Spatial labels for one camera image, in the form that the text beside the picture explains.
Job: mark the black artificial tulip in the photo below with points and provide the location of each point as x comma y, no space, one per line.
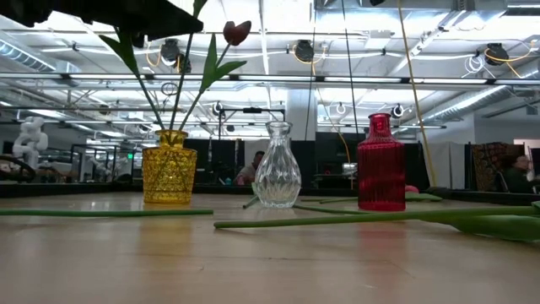
422,197
498,228
251,202

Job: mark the yellow glass vase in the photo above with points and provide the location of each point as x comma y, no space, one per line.
169,169

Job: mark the clear glass vase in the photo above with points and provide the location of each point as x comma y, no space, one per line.
277,177

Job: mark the red glass vase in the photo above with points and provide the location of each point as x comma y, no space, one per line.
381,169

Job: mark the small black ceiling reel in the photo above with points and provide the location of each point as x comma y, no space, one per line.
217,108
396,110

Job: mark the black divider panel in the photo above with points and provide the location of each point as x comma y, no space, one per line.
211,160
329,156

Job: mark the white curtain panel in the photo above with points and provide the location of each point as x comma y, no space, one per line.
445,164

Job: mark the patterned brown hanging rug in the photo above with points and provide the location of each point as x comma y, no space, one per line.
489,166

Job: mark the silver air duct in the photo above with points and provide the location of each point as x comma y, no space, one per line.
21,55
464,103

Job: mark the black gantry frame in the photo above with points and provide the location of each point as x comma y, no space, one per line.
253,110

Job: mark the long ceiling light rail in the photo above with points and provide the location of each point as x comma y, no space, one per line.
371,79

